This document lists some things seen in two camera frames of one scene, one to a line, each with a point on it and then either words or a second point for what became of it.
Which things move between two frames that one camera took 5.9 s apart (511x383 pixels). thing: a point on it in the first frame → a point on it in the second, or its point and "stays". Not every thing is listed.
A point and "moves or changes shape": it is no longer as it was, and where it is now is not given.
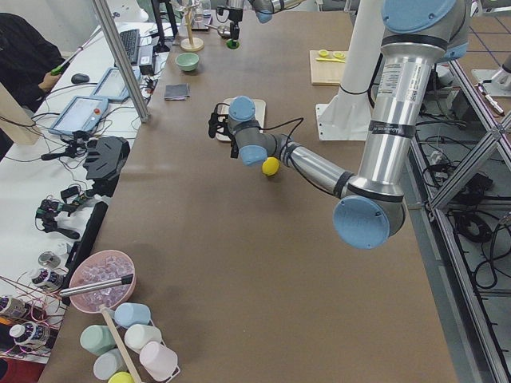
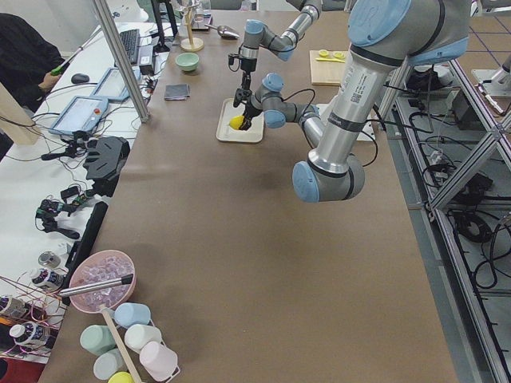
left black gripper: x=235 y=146 → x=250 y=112
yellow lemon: x=270 y=166 moves or changes shape
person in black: x=27 y=59 stays
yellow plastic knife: x=330 y=60 stays
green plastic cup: x=97 y=339 stays
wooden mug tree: x=190 y=44 stays
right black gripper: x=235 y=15 → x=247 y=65
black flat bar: x=76 y=250 stays
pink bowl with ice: x=98 y=266 stays
